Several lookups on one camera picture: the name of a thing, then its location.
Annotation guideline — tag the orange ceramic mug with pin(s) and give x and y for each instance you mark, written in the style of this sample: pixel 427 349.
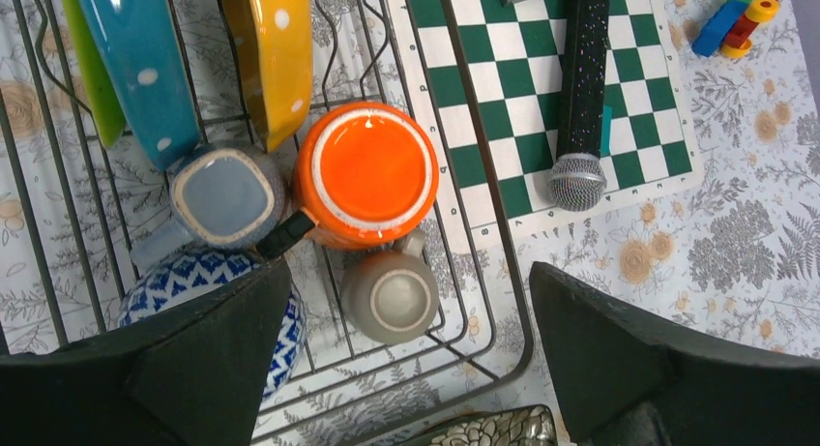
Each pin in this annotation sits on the orange ceramic mug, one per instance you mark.
pixel 366 174

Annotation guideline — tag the small beige ceramic cup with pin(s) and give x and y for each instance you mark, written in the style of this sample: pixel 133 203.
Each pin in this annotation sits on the small beige ceramic cup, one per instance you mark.
pixel 392 296

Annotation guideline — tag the colourful lego toy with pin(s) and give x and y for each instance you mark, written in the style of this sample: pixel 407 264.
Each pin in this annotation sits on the colourful lego toy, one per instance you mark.
pixel 728 31

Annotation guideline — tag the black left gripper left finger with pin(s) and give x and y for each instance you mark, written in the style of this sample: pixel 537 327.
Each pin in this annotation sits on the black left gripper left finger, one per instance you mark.
pixel 190 375

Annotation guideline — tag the green plate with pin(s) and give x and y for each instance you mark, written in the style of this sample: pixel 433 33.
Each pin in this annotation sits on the green plate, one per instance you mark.
pixel 104 105

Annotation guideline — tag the yellow polka dot plate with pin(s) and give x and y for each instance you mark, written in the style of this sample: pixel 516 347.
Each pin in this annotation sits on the yellow polka dot plate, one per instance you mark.
pixel 273 43

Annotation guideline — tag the green white chessboard mat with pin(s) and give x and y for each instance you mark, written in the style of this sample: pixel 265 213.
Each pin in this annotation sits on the green white chessboard mat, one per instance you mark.
pixel 484 80

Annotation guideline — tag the grey blue ceramic mug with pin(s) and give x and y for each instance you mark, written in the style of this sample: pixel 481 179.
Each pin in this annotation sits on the grey blue ceramic mug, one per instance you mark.
pixel 226 195

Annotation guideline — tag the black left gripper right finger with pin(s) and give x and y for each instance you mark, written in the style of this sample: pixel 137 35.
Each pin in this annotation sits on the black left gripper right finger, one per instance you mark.
pixel 625 376

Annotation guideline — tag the black glitter microphone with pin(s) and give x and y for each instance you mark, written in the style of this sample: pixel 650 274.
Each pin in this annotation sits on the black glitter microphone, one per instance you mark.
pixel 576 182

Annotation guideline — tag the blue polka dot plate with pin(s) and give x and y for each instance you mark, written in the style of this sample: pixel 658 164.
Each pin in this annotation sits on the blue polka dot plate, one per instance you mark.
pixel 137 42

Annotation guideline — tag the blue white patterned bowl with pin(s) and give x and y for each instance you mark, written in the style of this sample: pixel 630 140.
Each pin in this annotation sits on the blue white patterned bowl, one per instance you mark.
pixel 194 271

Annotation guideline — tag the black floral square plate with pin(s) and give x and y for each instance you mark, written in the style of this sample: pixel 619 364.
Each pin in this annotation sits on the black floral square plate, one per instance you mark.
pixel 527 425

